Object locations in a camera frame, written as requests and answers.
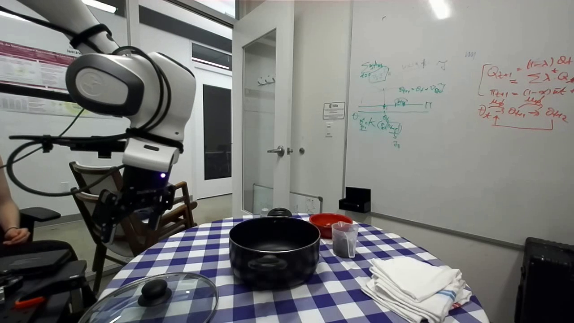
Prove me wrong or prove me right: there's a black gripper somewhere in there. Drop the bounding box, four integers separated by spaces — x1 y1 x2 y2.
121 167 177 240

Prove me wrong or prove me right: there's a glass lid with black knob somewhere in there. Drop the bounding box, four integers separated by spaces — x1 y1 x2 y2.
80 271 221 323

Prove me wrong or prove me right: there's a black cooking pot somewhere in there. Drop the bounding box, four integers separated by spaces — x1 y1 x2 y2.
229 206 324 292

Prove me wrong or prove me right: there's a dark wooden armchair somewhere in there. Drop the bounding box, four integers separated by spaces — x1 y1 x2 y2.
69 160 150 204
71 179 200 283

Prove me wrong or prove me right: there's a blue white checkered tablecloth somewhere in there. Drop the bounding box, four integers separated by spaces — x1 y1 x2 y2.
80 213 492 323

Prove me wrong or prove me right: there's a black office chair armrest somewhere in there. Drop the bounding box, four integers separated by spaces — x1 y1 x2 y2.
21 206 64 240

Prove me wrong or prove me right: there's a black boom rod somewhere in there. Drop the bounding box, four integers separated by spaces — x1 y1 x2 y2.
0 81 132 158

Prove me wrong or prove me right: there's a black equipment cart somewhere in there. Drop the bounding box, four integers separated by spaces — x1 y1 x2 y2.
0 239 101 323

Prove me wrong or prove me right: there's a seated person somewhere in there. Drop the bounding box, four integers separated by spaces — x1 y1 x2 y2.
0 158 33 248

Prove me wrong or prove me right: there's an orange clamp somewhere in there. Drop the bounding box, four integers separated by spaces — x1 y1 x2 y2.
13 294 47 310

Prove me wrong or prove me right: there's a red bowl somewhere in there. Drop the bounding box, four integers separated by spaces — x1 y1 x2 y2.
309 212 356 240

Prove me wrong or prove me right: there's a clear plastic cup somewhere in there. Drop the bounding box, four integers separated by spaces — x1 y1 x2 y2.
331 221 360 260

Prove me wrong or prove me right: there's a black eraser holder box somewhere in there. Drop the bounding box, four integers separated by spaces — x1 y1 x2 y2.
338 185 374 215

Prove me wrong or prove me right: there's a white folded towel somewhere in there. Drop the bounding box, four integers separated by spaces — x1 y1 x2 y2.
361 255 474 323

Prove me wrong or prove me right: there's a whiteboard with writing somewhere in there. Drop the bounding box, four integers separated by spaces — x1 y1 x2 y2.
345 0 574 248

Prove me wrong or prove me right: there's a black speaker box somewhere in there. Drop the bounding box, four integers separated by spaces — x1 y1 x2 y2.
516 237 574 323

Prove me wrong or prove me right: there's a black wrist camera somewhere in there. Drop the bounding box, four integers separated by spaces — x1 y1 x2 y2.
91 188 125 244

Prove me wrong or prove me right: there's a black camera cable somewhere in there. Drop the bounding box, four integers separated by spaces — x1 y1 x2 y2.
6 106 87 199

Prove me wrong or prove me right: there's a small white wall sign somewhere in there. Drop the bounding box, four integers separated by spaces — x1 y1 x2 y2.
322 100 349 122

